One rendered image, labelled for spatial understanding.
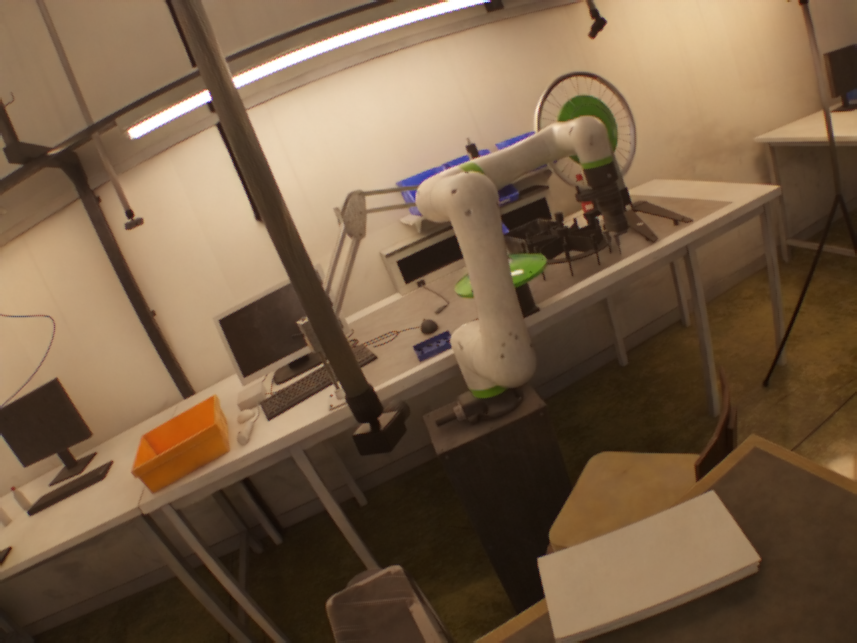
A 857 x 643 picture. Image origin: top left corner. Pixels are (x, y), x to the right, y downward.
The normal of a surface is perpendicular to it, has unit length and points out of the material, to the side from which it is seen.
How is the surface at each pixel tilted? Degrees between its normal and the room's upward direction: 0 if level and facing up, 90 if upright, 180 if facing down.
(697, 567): 0
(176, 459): 94
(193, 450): 94
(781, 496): 0
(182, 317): 90
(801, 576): 0
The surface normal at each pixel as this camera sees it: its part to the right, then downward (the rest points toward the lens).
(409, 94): 0.29, 0.26
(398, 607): -0.36, -0.86
